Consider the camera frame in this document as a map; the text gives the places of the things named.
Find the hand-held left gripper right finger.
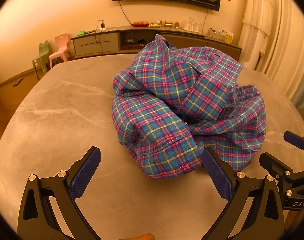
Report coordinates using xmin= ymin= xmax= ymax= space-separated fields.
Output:
xmin=201 ymin=147 xmax=285 ymax=240

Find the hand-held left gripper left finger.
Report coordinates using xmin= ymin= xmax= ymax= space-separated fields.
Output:
xmin=17 ymin=146 xmax=101 ymax=240

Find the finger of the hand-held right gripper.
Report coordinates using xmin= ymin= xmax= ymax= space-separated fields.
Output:
xmin=284 ymin=130 xmax=304 ymax=167
xmin=259 ymin=152 xmax=296 ymax=181

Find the blue pink plaid shirt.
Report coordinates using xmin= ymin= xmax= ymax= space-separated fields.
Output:
xmin=111 ymin=33 xmax=267 ymax=180

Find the person's left hand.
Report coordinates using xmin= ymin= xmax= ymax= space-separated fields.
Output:
xmin=120 ymin=234 xmax=156 ymax=240

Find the green plastic child chair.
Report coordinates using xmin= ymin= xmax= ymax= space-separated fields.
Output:
xmin=32 ymin=40 xmax=51 ymax=75

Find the pink plastic child chair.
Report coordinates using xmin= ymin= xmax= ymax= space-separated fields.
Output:
xmin=49 ymin=33 xmax=73 ymax=68

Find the white lace curtain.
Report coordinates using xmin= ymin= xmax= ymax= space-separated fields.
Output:
xmin=242 ymin=0 xmax=274 ymax=63

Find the grey television cabinet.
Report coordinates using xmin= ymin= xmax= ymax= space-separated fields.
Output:
xmin=70 ymin=26 xmax=242 ymax=62

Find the white tray with small things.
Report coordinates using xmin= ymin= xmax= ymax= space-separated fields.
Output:
xmin=208 ymin=27 xmax=234 ymax=37

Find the clear glass cup set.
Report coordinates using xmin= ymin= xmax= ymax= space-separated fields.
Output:
xmin=183 ymin=17 xmax=202 ymax=32

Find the charger with black cables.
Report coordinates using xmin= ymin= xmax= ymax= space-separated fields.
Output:
xmin=94 ymin=19 xmax=108 ymax=32

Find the black television cable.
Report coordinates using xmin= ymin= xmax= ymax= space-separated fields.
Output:
xmin=119 ymin=0 xmax=132 ymax=27

